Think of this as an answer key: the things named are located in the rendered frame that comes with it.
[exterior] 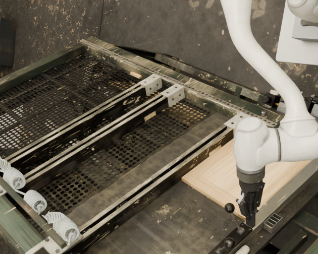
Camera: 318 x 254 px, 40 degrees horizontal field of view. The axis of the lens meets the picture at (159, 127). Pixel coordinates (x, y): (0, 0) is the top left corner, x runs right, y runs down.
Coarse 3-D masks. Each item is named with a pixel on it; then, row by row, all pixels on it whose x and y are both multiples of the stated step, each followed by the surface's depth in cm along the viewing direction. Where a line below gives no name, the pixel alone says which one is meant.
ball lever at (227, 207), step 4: (228, 204) 158; (232, 204) 158; (228, 208) 157; (232, 208) 157; (228, 212) 158; (232, 212) 158; (232, 216) 159; (236, 220) 160; (236, 224) 160; (240, 228) 160; (240, 232) 160
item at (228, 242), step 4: (228, 240) 145; (232, 240) 145; (224, 244) 146; (228, 244) 145; (232, 244) 145; (220, 248) 155; (224, 248) 150; (228, 248) 145; (232, 248) 146; (216, 252) 154; (220, 252) 154
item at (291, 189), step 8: (312, 160) 188; (304, 168) 184; (312, 168) 184; (296, 176) 181; (304, 176) 181; (312, 176) 182; (288, 184) 178; (296, 184) 178; (304, 184) 179; (280, 192) 175; (288, 192) 175; (296, 192) 177; (272, 200) 173; (280, 200) 172; (288, 200) 174; (264, 208) 170; (272, 208) 169; (280, 208) 172; (256, 216) 167; (264, 216) 167; (256, 224) 164; (256, 232) 165; (248, 240) 163
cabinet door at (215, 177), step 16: (208, 160) 199; (224, 160) 198; (192, 176) 192; (208, 176) 191; (224, 176) 190; (272, 176) 186; (288, 176) 185; (208, 192) 183; (224, 192) 182; (240, 192) 181; (272, 192) 179
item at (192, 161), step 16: (240, 112) 216; (224, 128) 209; (208, 144) 200; (224, 144) 207; (176, 160) 194; (192, 160) 194; (160, 176) 189; (176, 176) 190; (144, 192) 180; (160, 192) 186; (112, 208) 175; (128, 208) 176; (96, 224) 170; (112, 224) 173; (48, 240) 161; (80, 240) 164; (96, 240) 170
